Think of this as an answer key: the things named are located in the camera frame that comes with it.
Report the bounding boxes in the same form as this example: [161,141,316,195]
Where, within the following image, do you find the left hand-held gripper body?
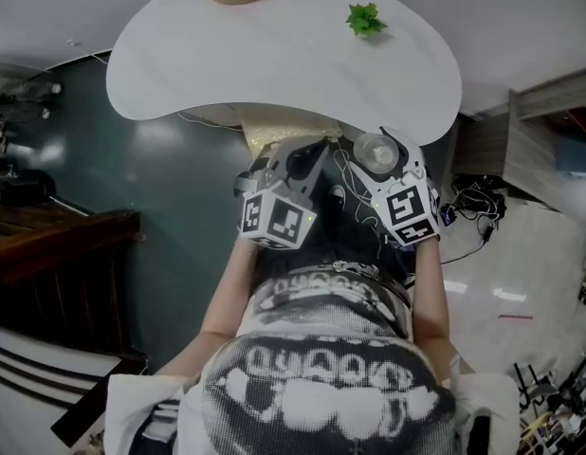
[233,141,318,250]

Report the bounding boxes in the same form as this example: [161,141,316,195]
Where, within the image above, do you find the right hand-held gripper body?
[373,167,442,247]

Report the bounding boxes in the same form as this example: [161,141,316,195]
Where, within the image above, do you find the small clear glass cup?
[352,131,400,176]

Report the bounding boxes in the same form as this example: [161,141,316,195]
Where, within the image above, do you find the person's left forearm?
[153,241,262,379]

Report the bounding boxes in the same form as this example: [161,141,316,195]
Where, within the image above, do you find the person's right forearm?
[410,237,478,377]

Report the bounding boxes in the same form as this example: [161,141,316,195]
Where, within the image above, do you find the white kidney-shaped table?
[105,0,464,150]

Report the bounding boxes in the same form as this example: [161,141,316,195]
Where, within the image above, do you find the beige upholstered stool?
[239,115,344,161]

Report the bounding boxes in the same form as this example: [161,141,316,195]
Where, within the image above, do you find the person's shoe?
[327,184,349,209]

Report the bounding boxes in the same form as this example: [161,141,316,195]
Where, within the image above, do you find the person's black trousers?
[262,158,418,280]

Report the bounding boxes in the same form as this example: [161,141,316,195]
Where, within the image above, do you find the grey wooden shelf unit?
[451,65,586,194]

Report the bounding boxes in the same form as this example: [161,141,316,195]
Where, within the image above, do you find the small green potted plant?
[345,2,390,40]

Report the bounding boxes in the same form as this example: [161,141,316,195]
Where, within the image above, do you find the person's printed shirt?
[104,274,521,455]

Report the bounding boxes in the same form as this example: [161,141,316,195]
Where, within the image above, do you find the dark wooden furniture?
[0,200,148,365]

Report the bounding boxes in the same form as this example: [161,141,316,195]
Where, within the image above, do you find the black device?
[0,168,58,207]

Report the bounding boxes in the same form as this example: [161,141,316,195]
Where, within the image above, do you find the white black-striped furniture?
[0,321,124,450]

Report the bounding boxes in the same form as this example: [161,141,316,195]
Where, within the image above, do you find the white power strip cable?
[332,136,394,256]

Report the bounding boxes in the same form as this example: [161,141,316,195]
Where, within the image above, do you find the black cable bundle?
[443,179,508,246]

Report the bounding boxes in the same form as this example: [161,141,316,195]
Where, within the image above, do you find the black floor cable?
[439,233,494,265]

